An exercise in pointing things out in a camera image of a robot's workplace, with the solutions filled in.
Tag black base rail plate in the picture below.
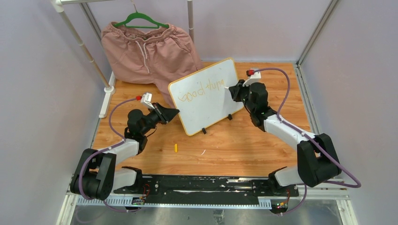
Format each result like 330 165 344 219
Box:
113 174 299 209

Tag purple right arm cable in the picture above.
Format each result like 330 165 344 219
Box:
253 67 362 215

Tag aluminium frame post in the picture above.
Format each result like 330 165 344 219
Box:
294 0 340 134

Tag pink shorts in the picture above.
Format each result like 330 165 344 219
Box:
101 22 204 107

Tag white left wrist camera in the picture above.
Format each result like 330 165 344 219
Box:
140 92 154 109

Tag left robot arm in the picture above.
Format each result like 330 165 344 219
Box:
69 103 180 200

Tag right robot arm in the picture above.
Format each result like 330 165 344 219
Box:
227 80 342 196

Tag yellow-framed whiteboard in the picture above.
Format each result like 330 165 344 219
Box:
168 58 244 136

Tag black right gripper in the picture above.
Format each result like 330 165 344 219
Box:
229 80 255 113

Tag white clothes rack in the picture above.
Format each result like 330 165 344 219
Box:
50 0 195 119

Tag green clothes hanger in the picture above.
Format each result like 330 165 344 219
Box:
113 2 169 29

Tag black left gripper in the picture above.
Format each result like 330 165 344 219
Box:
140 103 179 135

